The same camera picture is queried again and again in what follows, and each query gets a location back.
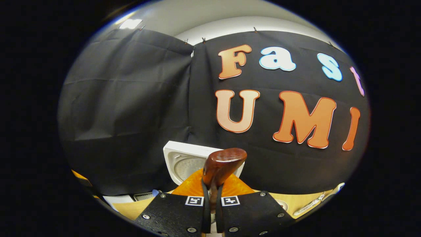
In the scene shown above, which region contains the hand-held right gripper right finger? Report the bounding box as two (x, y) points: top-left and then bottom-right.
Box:
(215, 174), (295, 237)

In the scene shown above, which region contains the white flat device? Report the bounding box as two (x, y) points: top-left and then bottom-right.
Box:
(103, 194), (135, 204)

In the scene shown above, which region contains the white rice cooker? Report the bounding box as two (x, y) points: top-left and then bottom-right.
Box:
(163, 141), (245, 186)

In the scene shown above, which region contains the black backdrop cloth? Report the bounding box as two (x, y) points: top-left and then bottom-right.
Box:
(58, 28), (370, 196)

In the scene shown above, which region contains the brown wooden spoon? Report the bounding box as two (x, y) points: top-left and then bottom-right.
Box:
(202, 148), (248, 211)

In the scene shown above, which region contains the ceiling light panel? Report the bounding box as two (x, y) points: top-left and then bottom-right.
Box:
(118, 19), (142, 29)

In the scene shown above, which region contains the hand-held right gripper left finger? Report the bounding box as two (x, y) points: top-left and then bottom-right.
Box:
(135, 169), (211, 237)

